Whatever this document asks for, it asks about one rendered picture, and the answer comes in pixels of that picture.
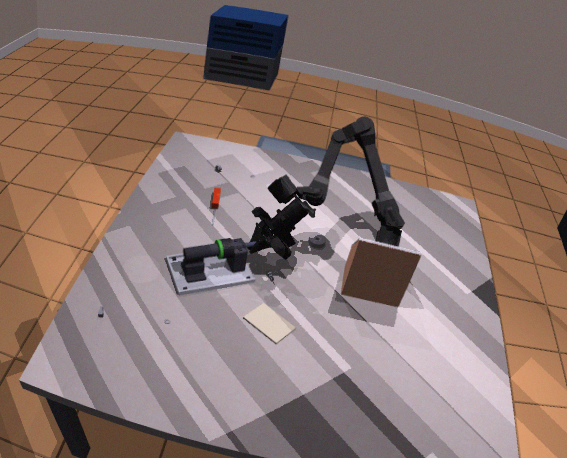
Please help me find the red-handled screwdriver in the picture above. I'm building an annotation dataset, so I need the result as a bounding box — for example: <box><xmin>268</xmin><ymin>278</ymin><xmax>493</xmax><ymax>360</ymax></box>
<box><xmin>212</xmin><ymin>188</ymin><xmax>221</xmax><ymax>226</ymax></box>

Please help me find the green spacer ring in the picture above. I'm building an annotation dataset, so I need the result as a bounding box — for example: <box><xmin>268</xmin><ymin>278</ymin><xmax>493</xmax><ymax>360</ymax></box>
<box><xmin>215</xmin><ymin>240</ymin><xmax>224</xmax><ymax>260</ymax></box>

